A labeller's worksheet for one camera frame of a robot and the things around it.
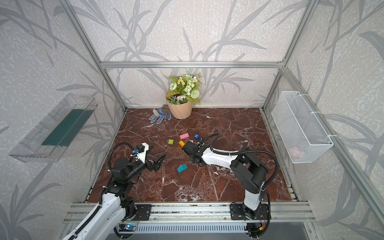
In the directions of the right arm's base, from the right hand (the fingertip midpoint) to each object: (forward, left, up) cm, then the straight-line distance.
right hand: (196, 154), depth 92 cm
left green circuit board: (-37, +32, -2) cm, 49 cm away
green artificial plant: (+32, +7, +25) cm, 41 cm away
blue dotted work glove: (+35, +31, -1) cm, 47 cm away
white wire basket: (-9, -46, +32) cm, 57 cm away
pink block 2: (+11, +3, -3) cm, 12 cm away
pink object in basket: (-8, -50, +18) cm, 54 cm away
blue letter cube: (+14, 0, -2) cm, 14 cm away
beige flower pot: (+29, +11, +7) cm, 32 cm away
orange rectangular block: (+9, +10, -2) cm, 13 cm away
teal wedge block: (-8, +8, -1) cm, 11 cm away
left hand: (-4, +18, +16) cm, 24 cm away
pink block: (+15, +9, -2) cm, 17 cm away
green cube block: (+10, +17, -1) cm, 20 cm away
